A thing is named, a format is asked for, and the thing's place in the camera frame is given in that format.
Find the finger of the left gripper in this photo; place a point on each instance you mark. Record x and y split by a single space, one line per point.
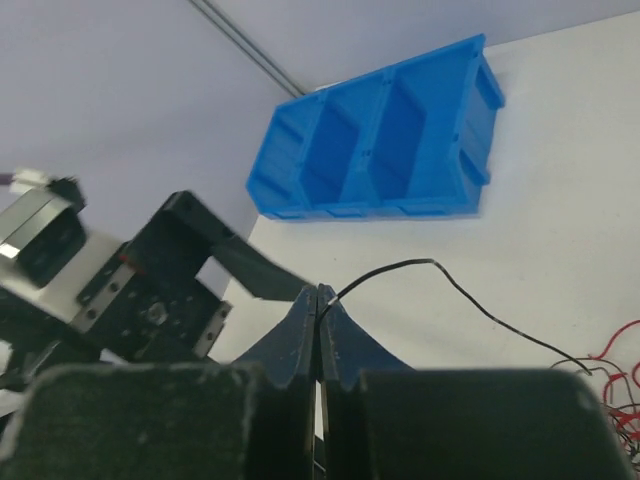
257 274

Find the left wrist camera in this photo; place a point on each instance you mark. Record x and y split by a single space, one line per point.
48 256

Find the left aluminium frame post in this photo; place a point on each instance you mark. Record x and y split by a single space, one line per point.
259 57

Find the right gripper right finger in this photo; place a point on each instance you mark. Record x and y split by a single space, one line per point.
385 420

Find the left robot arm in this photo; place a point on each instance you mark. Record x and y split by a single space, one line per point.
35 348

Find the blue plastic divided bin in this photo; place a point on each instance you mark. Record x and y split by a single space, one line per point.
412 139

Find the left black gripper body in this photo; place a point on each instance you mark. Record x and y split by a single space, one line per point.
146 303

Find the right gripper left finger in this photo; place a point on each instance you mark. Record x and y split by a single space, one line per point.
250 419

